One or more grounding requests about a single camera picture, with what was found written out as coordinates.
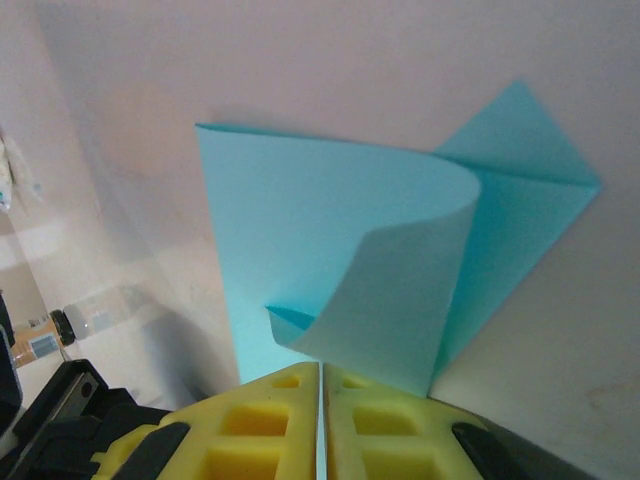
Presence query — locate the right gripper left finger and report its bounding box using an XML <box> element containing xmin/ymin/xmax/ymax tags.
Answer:
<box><xmin>92</xmin><ymin>361</ymin><xmax>321</xmax><ymax>480</ymax></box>

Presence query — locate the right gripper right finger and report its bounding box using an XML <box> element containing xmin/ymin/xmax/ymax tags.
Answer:
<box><xmin>322</xmin><ymin>363</ymin><xmax>597</xmax><ymax>480</ymax></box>

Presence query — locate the light blue cloth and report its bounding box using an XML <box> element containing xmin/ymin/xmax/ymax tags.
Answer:
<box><xmin>194</xmin><ymin>79</ymin><xmax>604</xmax><ymax>401</ymax></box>

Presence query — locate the small plastic bottle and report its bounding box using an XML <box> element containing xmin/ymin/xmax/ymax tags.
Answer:
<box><xmin>12</xmin><ymin>283</ymin><xmax>149</xmax><ymax>372</ymax></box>

